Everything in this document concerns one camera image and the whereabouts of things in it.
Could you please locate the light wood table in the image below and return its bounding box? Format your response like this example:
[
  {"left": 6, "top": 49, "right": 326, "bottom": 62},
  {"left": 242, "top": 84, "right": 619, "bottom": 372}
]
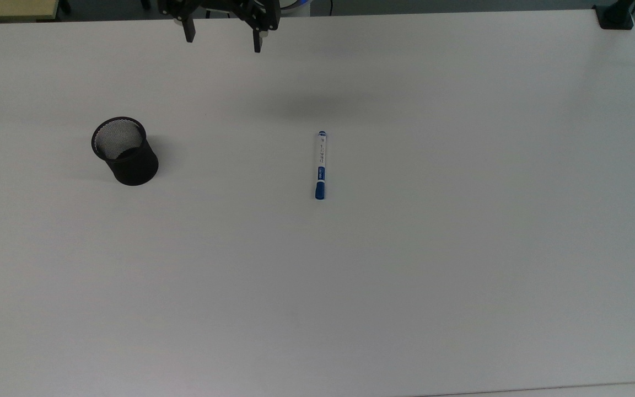
[{"left": 0, "top": 0, "right": 60, "bottom": 23}]

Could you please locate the black mesh pen cup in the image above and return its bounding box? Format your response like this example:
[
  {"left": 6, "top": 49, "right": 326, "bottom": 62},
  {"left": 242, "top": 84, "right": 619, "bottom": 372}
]
[{"left": 91, "top": 116, "right": 159, "bottom": 186}]

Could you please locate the white table with rounded edge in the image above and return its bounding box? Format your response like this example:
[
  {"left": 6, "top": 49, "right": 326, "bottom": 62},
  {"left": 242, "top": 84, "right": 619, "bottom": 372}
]
[{"left": 417, "top": 380, "right": 635, "bottom": 397}]

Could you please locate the blue and white marker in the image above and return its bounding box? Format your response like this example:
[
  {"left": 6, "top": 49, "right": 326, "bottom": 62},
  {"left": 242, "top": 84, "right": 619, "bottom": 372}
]
[{"left": 314, "top": 131, "right": 328, "bottom": 201}]

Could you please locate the dark and white gripper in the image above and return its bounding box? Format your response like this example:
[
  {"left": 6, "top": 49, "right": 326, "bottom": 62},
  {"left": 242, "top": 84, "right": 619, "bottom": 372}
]
[{"left": 159, "top": 0, "right": 281, "bottom": 54}]

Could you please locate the black corner clamp mount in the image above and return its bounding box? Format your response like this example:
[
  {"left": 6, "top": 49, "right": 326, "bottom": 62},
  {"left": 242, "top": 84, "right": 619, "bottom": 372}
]
[{"left": 594, "top": 0, "right": 635, "bottom": 30}]

